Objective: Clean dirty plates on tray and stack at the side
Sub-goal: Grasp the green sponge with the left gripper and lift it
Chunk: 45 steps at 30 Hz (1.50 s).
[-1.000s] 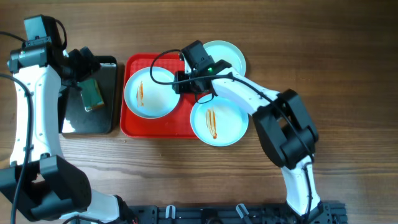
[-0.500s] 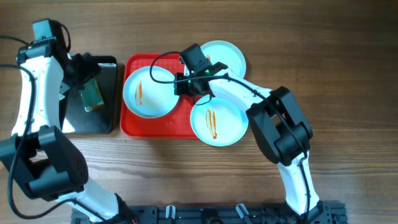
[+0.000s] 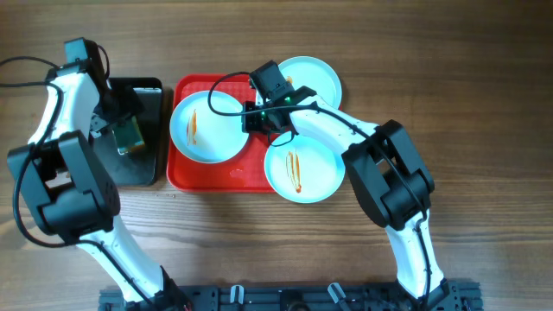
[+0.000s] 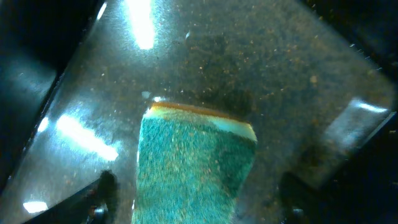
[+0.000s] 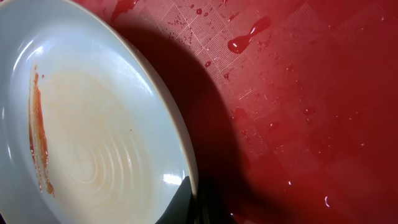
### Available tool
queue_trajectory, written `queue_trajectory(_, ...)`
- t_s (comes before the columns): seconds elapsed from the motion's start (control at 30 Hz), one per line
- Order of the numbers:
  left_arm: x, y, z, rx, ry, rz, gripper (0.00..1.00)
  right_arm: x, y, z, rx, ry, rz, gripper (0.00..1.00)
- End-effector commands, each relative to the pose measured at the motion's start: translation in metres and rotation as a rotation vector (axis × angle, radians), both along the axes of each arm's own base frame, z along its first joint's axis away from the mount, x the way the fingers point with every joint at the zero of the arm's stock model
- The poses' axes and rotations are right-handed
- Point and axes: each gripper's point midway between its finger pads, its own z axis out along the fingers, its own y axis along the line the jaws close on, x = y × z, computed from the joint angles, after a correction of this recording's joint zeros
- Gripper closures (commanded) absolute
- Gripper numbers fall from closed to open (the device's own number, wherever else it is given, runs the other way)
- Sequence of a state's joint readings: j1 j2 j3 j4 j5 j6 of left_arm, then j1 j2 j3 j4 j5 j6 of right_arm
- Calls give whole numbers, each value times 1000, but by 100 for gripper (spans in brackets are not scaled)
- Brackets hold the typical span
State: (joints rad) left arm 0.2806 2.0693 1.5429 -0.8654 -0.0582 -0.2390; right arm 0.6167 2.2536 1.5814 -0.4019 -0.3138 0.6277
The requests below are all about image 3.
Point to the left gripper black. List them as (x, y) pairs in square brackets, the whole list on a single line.
[(129, 107)]

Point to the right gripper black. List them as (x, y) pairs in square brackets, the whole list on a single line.
[(250, 125)]

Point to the green yellow sponge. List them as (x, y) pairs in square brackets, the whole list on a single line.
[(128, 136)]

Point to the white plate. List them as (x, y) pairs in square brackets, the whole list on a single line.
[(205, 127), (302, 170), (315, 74)]

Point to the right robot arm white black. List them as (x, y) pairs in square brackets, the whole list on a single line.
[(390, 181)]

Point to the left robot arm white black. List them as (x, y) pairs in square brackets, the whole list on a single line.
[(70, 193)]

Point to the red plastic tray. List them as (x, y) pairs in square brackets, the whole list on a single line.
[(244, 173)]

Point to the black water tray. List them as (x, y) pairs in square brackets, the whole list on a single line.
[(138, 168)]

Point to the white plate top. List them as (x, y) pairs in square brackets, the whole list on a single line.
[(315, 74)]

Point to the black mounting rail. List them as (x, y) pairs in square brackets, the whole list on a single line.
[(450, 295)]

